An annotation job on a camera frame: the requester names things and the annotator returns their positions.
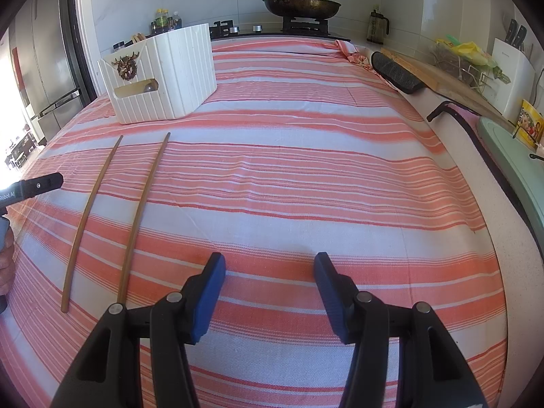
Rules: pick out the dark glass pitcher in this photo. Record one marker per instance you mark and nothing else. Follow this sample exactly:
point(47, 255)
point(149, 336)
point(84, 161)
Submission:
point(376, 27)

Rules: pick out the dark low table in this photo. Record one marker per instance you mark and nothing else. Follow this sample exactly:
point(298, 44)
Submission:
point(19, 153)

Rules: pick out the black door frame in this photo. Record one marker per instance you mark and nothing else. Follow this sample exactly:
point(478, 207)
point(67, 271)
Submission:
point(78, 29)

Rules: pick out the white ribbed utensil box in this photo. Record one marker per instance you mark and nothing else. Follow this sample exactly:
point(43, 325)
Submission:
point(178, 72)

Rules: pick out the yellow plastic bag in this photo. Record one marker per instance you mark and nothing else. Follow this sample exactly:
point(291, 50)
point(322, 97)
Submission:
point(467, 51)

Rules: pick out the small spice jar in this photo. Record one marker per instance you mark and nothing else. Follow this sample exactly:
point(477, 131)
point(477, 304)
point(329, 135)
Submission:
point(119, 46)

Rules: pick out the person's left hand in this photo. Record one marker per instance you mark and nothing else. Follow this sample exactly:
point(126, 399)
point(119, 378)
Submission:
point(6, 267)

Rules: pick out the yellow snack packet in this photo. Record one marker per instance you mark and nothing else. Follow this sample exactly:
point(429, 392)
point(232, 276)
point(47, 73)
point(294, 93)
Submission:
point(531, 121)

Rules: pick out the black textured pad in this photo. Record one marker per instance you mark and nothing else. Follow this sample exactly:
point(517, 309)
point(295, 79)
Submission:
point(397, 72)

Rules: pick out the grey refrigerator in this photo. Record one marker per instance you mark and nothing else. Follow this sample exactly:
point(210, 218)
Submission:
point(42, 59)

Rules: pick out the spice jars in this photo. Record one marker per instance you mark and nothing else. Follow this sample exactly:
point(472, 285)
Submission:
point(160, 21)

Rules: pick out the white knife block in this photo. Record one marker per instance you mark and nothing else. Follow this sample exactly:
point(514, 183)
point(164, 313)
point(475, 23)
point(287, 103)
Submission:
point(512, 80)

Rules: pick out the dark sauce bottle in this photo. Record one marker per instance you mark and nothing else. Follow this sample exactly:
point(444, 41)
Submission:
point(175, 21)

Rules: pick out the green cutting board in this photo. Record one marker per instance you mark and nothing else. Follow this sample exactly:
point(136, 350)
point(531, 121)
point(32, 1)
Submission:
point(514, 165)

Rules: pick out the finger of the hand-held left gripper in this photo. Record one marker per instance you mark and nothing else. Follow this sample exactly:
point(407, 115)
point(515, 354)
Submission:
point(40, 185)

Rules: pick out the black gas stove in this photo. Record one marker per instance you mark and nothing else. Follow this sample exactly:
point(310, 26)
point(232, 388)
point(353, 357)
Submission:
point(272, 30)

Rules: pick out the wooden cutting board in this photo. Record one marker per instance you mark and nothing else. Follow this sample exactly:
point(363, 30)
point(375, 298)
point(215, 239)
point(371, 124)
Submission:
point(450, 85)

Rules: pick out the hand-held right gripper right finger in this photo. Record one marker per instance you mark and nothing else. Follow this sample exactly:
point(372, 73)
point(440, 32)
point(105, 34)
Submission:
point(335, 301)

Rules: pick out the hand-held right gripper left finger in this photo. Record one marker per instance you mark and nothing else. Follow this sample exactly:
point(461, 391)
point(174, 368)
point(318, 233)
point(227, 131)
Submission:
point(208, 297)

